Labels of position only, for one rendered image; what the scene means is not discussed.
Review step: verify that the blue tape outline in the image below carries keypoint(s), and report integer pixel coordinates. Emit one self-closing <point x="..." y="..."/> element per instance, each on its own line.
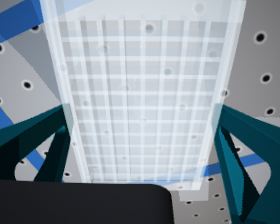
<point x="26" y="15"/>

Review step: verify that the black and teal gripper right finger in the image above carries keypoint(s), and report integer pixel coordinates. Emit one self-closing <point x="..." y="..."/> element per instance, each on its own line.
<point x="264" y="140"/>

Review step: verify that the grey rectangular base plate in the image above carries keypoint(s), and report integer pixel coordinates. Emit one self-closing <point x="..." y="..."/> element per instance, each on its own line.
<point x="28" y="87"/>

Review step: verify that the white well plate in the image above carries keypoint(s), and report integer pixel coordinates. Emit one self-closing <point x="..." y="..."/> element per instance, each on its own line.
<point x="172" y="148"/>

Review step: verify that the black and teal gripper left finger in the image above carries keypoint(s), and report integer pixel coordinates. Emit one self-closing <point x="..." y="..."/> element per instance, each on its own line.
<point x="20" y="139"/>

